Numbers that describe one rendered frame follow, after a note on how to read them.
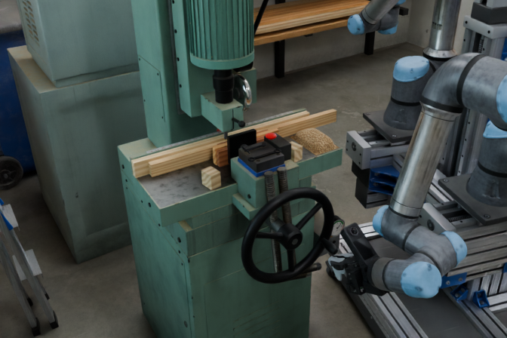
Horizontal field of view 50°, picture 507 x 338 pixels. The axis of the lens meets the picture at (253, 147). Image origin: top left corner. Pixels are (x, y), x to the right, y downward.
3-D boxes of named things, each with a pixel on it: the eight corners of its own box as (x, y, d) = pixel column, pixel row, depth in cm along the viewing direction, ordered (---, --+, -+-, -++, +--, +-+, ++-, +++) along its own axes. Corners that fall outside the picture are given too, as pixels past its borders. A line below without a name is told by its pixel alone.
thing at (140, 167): (135, 178, 153) (133, 163, 151) (133, 175, 155) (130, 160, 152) (308, 126, 180) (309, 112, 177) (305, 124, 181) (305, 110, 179)
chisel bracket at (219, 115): (222, 137, 156) (222, 110, 151) (201, 119, 166) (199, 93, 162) (245, 131, 159) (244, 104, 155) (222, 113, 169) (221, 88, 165)
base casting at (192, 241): (186, 258, 152) (184, 231, 147) (118, 167, 195) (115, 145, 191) (316, 208, 172) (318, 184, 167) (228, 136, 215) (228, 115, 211)
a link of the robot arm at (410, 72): (382, 93, 198) (387, 58, 191) (410, 86, 204) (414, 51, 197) (407, 106, 189) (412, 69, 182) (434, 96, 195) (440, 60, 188)
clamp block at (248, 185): (254, 210, 144) (253, 181, 140) (229, 185, 154) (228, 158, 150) (299, 193, 151) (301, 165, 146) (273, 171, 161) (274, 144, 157)
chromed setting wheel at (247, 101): (246, 118, 172) (245, 81, 166) (227, 105, 182) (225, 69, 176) (254, 116, 174) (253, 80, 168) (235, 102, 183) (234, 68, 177)
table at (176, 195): (175, 248, 136) (173, 228, 133) (133, 190, 159) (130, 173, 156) (363, 178, 162) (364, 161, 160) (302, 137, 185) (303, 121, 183)
